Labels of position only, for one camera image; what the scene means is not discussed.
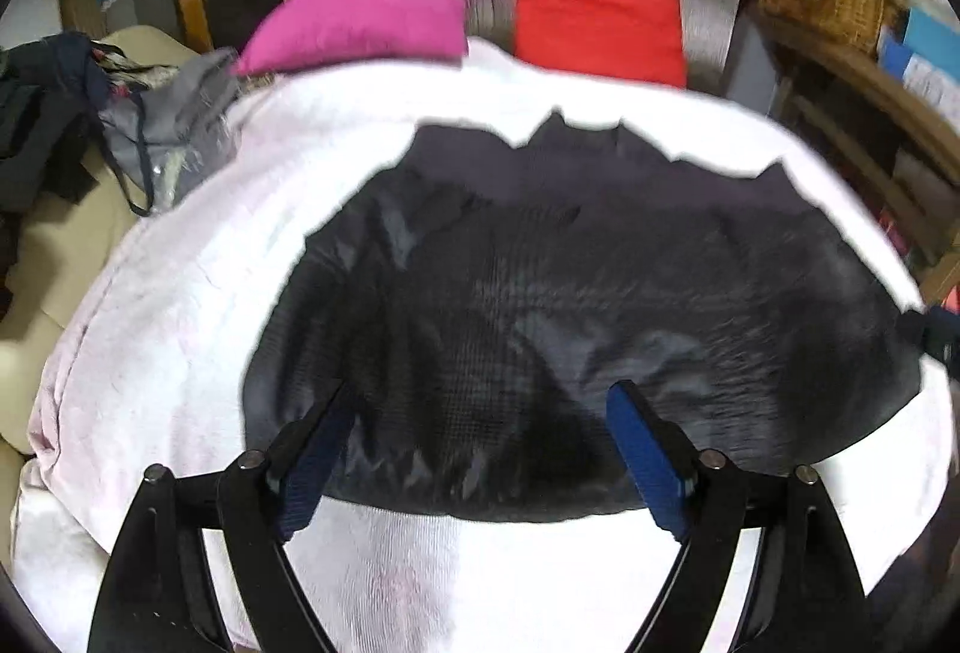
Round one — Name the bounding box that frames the black quilted jacket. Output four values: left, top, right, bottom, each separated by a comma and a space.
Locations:
242, 115, 921, 522

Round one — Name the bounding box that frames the pile of dark clothes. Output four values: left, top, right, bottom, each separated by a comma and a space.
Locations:
2, 31, 110, 272

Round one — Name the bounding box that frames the wooden side table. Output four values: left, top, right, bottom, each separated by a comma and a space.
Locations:
754, 13, 958, 305

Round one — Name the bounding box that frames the white bed blanket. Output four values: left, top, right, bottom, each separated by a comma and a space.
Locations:
11, 40, 921, 651

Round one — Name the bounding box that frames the blue fashion box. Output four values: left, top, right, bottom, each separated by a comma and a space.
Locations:
877, 8, 958, 82

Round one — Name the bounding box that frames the red pillow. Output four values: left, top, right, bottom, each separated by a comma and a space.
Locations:
514, 0, 686, 87

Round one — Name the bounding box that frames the grey garment bag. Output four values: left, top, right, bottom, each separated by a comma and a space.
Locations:
98, 48, 241, 217

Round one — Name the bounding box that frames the magenta pillow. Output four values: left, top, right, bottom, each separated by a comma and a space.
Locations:
235, 0, 467, 76

